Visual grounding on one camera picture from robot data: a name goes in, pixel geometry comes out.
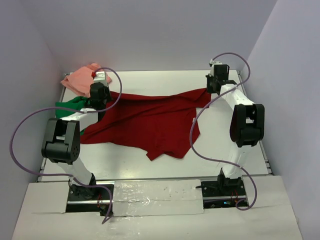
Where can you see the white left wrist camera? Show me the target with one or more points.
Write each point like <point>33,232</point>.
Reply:
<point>100,76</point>

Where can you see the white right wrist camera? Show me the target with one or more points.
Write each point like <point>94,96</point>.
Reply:
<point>212,62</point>

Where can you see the pink t-shirt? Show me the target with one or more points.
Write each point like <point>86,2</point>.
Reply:
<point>80,81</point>

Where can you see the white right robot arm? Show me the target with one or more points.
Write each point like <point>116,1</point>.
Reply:
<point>247,124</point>

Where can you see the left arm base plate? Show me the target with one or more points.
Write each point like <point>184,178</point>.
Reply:
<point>83,195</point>

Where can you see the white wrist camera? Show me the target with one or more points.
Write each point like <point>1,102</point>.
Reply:
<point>100,76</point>
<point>212,62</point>

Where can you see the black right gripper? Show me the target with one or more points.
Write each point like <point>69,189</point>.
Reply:
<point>210,78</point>

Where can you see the red t-shirt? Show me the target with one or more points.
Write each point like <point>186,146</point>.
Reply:
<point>159,125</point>

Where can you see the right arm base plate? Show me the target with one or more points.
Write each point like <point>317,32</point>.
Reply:
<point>223,193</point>

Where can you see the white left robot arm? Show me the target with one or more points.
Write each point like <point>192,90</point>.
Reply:
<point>62,139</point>

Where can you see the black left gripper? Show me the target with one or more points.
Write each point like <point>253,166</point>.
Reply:
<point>106,89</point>

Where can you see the green t-shirt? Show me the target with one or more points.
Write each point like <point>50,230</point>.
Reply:
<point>76,103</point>

